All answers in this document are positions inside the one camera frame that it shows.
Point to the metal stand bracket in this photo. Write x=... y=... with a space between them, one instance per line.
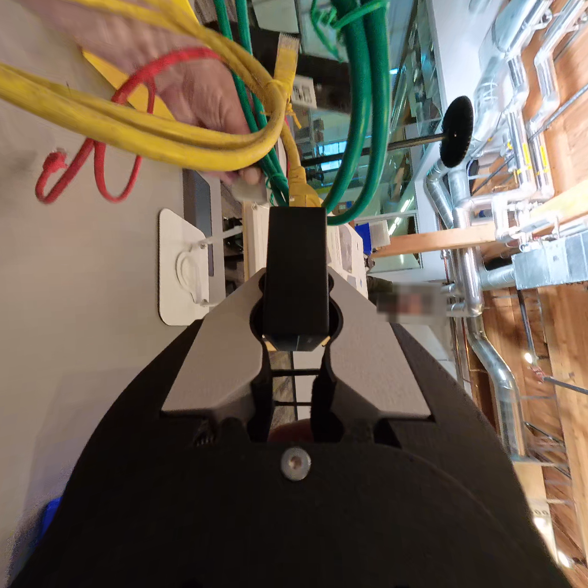
x=220 y=236

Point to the silver ventilation duct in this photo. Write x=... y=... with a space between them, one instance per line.
x=500 y=381

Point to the yellow plastic bin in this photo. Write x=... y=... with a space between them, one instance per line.
x=103 y=69

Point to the person's left hand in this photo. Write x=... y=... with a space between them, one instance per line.
x=202 y=101

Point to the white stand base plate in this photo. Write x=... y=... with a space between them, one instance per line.
x=170 y=275

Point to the blue plastic bin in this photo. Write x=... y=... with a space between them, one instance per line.
x=51 y=510

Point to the black network switch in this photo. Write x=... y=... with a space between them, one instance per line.
x=296 y=266

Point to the black round-top pole lamp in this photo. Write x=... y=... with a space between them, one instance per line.
x=457 y=131

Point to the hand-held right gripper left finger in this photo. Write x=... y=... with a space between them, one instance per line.
x=216 y=367

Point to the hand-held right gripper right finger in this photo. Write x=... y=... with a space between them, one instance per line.
x=376 y=372

